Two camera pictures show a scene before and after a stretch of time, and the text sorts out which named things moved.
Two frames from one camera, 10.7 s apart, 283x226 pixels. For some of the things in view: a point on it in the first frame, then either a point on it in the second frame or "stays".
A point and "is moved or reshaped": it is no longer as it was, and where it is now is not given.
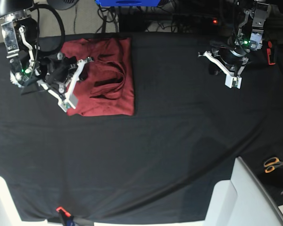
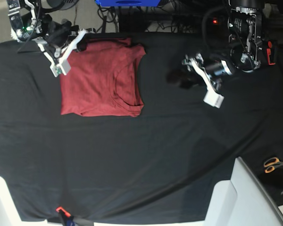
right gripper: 234,61 → 215,69
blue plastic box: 128,3 stays
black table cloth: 162,165 stays
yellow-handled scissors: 272,163 stays
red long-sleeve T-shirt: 105,85 is moved or reshaped
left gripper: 57,69 → 56,34
